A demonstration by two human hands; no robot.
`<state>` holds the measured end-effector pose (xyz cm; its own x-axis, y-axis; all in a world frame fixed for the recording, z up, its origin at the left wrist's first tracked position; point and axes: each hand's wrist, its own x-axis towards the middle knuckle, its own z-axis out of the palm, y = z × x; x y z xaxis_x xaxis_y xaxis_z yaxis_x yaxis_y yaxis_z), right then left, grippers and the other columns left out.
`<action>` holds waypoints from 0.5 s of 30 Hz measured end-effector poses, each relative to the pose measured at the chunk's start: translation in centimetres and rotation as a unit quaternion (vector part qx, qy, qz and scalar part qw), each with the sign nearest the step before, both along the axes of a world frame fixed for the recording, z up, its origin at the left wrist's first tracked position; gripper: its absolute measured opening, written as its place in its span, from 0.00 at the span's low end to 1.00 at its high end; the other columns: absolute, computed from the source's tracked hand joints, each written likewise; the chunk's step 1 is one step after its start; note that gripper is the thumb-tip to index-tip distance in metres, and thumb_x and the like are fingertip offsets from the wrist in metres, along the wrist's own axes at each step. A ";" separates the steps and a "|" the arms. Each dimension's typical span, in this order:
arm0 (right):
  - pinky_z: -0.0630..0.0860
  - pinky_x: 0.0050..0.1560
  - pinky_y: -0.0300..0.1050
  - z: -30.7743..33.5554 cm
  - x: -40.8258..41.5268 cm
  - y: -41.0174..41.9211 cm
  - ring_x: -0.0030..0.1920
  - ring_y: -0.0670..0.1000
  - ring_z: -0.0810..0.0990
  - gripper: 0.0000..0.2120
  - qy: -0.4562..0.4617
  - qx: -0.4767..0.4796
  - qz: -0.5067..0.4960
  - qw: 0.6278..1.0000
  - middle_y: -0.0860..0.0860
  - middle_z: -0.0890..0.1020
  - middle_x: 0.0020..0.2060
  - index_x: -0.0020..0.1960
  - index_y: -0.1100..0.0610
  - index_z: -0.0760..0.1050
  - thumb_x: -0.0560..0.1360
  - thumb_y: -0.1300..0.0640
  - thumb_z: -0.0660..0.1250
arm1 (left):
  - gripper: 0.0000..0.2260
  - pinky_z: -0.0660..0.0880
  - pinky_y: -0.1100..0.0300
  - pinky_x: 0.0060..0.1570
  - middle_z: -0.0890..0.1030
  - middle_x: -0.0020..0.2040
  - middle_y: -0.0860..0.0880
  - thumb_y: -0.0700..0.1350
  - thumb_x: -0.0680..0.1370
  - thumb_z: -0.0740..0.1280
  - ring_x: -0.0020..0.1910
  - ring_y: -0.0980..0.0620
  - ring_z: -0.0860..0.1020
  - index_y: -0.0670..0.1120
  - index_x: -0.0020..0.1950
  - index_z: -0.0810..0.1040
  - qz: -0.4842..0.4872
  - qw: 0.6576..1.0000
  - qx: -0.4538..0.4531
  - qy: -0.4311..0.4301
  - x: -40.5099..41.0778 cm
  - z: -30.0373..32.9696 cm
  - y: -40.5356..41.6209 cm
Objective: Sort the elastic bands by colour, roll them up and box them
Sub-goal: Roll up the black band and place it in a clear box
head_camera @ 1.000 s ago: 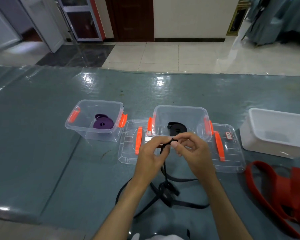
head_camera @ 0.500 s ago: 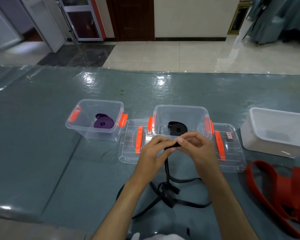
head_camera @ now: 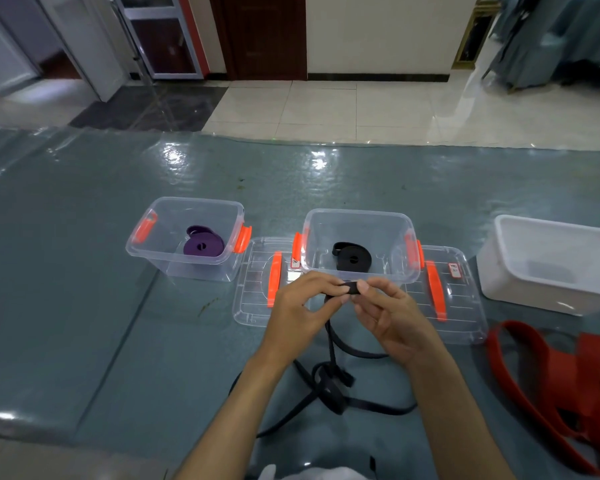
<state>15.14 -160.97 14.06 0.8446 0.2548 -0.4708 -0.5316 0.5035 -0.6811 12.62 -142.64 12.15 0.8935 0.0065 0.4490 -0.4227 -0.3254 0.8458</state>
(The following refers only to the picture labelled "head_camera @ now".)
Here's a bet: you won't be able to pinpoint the person's left hand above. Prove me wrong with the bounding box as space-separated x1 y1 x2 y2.
262 270 352 368

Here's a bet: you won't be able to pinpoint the person's right hand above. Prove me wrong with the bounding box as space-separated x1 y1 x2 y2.
352 277 449 371

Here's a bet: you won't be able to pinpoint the narrow black resistance band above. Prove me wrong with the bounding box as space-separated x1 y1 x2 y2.
228 281 419 439

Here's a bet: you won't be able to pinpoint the wide black resistance band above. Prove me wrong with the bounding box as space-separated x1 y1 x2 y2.
331 241 373 271

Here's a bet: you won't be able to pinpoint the clear plastic storage box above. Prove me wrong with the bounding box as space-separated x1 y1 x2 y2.
125 196 253 283
291 208 425 285

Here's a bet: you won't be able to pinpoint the purple resistance band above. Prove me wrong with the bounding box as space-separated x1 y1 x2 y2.
183 232 226 257

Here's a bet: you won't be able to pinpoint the white plastic box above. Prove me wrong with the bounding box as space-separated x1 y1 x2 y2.
476 214 600 317

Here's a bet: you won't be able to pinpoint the red resistance band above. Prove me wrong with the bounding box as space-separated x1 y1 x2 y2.
486 320 600 478

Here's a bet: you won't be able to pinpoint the person's left forearm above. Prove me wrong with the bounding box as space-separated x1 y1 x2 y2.
173 349 291 480

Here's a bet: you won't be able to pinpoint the person's right forearm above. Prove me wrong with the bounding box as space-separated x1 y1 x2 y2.
409 347 516 480

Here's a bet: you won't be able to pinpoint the clear lid orange handle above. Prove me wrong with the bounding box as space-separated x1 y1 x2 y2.
405 244 489 345
232 237 311 328

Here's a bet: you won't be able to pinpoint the person's white shirt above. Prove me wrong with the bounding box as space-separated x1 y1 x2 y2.
257 464 376 480

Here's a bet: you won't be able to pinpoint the teal felt table cover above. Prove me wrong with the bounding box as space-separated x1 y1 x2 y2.
0 125 600 480

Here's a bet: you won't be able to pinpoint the dark brown wooden door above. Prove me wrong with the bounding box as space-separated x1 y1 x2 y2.
209 0 309 81

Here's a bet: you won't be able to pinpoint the white framed glass door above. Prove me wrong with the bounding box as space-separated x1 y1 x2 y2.
112 0 210 81

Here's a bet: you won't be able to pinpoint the narrow white door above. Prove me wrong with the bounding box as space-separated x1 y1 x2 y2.
35 0 129 103

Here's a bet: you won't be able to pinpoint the white open door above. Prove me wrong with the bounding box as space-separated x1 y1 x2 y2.
0 0 42 98

